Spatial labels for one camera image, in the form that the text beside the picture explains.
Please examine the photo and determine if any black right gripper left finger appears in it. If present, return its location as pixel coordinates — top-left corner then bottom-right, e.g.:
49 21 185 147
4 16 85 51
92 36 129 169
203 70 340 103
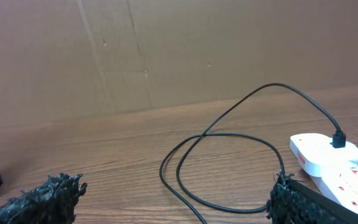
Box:
0 173 88 224

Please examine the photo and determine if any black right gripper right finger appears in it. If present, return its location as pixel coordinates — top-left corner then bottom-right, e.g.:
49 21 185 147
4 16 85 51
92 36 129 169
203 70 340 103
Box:
266 174 358 224

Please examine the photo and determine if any white charger adapter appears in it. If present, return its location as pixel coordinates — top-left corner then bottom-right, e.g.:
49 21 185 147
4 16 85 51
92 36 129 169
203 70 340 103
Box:
290 133 358 177

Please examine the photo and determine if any white power strip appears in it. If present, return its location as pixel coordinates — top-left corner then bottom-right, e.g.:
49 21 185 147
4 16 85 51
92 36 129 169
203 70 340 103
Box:
311 164 358 214

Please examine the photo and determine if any black charger cable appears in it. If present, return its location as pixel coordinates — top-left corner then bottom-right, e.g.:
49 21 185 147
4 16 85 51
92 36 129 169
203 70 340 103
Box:
158 82 347 224

